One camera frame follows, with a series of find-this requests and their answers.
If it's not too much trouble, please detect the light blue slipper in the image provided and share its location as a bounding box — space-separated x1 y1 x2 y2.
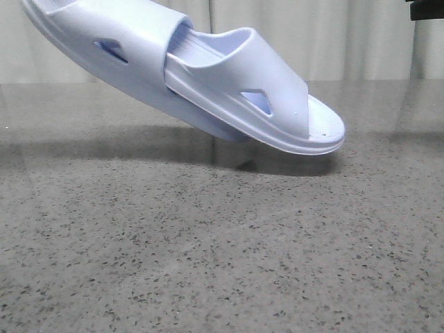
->
22 1 248 142
164 24 345 155

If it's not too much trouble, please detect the black object top right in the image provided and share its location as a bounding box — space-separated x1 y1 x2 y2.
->
406 0 444 21

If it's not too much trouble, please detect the beige curtain backdrop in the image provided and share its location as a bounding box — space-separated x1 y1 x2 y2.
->
1 1 443 83

